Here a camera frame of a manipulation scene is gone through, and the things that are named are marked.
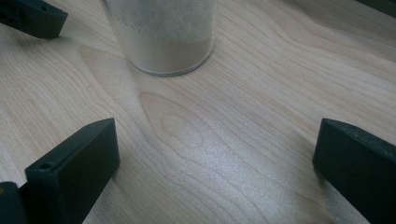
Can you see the glass spice jar silver lid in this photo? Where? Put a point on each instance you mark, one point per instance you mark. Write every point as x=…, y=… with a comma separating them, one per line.
x=162, y=40

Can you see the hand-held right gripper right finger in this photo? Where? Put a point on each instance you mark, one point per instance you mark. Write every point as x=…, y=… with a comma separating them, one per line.
x=358, y=168

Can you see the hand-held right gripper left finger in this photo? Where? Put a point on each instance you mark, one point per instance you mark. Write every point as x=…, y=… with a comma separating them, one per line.
x=71, y=174

